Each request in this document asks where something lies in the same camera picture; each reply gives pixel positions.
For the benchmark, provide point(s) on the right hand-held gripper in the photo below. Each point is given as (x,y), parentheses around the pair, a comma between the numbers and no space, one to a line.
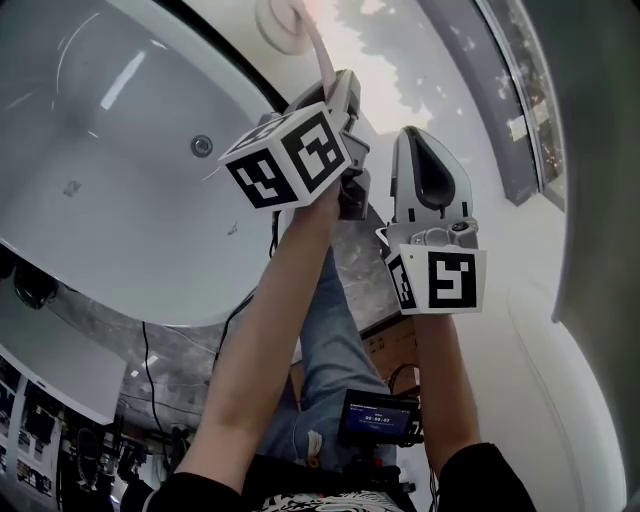
(440,270)

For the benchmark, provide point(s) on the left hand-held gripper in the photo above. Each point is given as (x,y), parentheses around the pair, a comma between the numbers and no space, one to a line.
(280,160)

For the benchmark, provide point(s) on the pink cleaning tool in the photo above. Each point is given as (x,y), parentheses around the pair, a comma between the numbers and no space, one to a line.
(295,25)

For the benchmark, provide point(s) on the white bathtub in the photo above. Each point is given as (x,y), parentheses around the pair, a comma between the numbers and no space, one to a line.
(125,175)

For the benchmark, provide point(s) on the person's right forearm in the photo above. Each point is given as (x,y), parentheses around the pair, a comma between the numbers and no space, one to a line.
(445,380)

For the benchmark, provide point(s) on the person's left forearm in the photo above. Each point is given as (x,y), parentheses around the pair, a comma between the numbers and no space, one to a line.
(260,325)

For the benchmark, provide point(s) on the chrome bathtub overflow fitting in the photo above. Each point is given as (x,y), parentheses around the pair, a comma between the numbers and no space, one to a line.
(202,145)

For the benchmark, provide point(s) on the brown cardboard box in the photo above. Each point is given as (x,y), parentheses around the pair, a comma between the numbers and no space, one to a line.
(392,345)

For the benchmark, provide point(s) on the grey curtain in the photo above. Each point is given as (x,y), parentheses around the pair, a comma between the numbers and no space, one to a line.
(600,150)

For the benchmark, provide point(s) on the person's blue jeans leg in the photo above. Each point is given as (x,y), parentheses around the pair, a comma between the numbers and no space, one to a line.
(330,340)

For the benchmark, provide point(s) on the small black monitor screen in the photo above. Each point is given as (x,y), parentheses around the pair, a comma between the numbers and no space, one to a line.
(377,417)

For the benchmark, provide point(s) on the person's black patterned shirt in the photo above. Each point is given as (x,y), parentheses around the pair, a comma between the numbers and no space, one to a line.
(310,490)

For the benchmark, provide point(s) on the white flat panel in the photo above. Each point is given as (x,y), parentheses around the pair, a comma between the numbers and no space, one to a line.
(60,365)

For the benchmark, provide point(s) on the board of printed pictures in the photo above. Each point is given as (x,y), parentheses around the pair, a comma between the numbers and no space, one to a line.
(22,435)

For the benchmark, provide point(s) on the window with dark frame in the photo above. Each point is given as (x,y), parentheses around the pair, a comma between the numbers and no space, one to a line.
(530,100)

